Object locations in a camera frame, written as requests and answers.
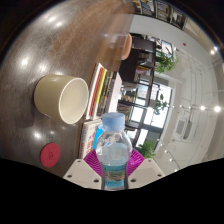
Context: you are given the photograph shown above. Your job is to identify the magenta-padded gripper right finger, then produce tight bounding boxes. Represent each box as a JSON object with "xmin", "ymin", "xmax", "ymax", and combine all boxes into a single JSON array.
[{"xmin": 126, "ymin": 148, "xmax": 166, "ymax": 190}]

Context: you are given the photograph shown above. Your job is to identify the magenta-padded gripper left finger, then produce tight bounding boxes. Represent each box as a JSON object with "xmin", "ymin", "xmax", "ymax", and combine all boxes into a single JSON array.
[{"xmin": 63, "ymin": 148, "xmax": 103, "ymax": 190}]

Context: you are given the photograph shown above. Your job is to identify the red-striped white book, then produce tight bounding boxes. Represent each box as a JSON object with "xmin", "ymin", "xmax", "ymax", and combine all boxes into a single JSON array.
[{"xmin": 84, "ymin": 62, "xmax": 102, "ymax": 121}]

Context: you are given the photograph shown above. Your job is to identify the blue-covered book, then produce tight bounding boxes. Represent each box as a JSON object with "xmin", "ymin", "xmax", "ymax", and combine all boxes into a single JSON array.
[{"xmin": 93, "ymin": 123, "xmax": 105, "ymax": 151}]

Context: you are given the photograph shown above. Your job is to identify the large dark-potted green plant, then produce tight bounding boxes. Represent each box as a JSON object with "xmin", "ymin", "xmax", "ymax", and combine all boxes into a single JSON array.
[{"xmin": 137, "ymin": 139, "xmax": 158, "ymax": 160}]

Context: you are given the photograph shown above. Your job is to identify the clear blue-capped water bottle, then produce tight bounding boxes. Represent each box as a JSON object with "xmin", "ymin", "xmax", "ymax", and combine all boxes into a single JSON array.
[{"xmin": 94, "ymin": 112, "xmax": 133, "ymax": 191}]

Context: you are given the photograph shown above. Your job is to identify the flat round red coaster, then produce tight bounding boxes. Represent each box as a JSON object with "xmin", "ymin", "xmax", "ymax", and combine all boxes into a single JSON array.
[{"xmin": 40, "ymin": 142, "xmax": 62, "ymax": 168}]

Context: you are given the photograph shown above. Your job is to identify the ceiling lights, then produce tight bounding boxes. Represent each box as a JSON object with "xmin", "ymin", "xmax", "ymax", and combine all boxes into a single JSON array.
[{"xmin": 159, "ymin": 46, "xmax": 223, "ymax": 164}]

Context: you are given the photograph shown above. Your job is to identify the small white-potted green plant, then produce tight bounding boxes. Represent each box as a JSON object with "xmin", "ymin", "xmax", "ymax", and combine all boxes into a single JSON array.
[{"xmin": 153, "ymin": 93, "xmax": 169, "ymax": 116}]

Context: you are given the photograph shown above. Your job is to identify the cream ceramic cup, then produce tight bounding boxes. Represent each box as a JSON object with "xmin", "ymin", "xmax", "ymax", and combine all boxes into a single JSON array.
[{"xmin": 33, "ymin": 74, "xmax": 90, "ymax": 125}]

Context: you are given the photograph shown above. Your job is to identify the tall dark bookshelf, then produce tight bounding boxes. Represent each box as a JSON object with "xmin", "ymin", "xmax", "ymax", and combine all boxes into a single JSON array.
[{"xmin": 133, "ymin": 0, "xmax": 188, "ymax": 30}]

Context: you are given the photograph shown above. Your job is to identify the yellow-spined book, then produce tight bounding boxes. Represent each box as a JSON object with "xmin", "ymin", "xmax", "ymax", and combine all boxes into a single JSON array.
[{"xmin": 94, "ymin": 67, "xmax": 108, "ymax": 118}]

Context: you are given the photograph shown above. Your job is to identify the ceiling air conditioner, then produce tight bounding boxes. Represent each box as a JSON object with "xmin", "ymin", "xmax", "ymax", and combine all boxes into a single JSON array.
[{"xmin": 174, "ymin": 116, "xmax": 194, "ymax": 139}]

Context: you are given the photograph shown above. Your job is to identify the white-covered book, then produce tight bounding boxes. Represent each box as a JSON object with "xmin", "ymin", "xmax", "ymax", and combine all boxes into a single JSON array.
[{"xmin": 108, "ymin": 72, "xmax": 123, "ymax": 115}]

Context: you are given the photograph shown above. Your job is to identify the dark-spined book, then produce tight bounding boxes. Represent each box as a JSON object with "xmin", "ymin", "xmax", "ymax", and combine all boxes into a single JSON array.
[{"xmin": 99, "ymin": 69, "xmax": 118, "ymax": 117}]

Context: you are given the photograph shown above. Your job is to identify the bushy potted green plant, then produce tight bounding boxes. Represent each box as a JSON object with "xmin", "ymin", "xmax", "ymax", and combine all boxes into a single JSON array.
[{"xmin": 154, "ymin": 46, "xmax": 179, "ymax": 74}]

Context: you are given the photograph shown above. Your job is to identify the low dark shelf unit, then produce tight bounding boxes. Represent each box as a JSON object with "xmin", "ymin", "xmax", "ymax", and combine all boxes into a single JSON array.
[{"xmin": 116, "ymin": 34, "xmax": 174, "ymax": 149}]

